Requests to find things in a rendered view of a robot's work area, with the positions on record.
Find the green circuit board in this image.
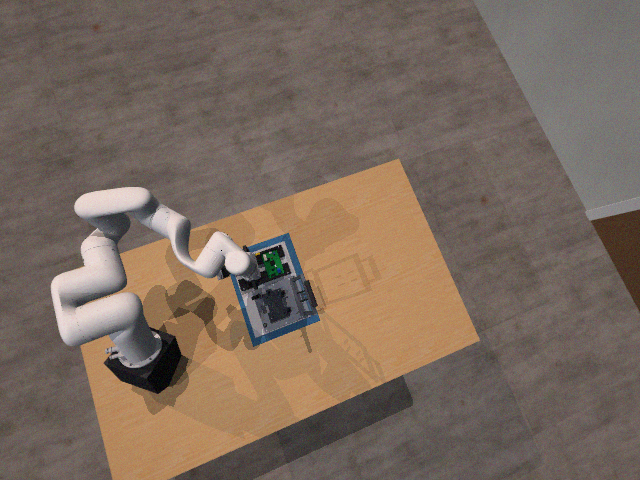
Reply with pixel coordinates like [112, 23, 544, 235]
[261, 249, 285, 278]

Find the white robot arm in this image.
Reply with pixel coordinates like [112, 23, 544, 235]
[51, 187, 257, 368]

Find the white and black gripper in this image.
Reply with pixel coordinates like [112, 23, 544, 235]
[243, 245, 261, 290]

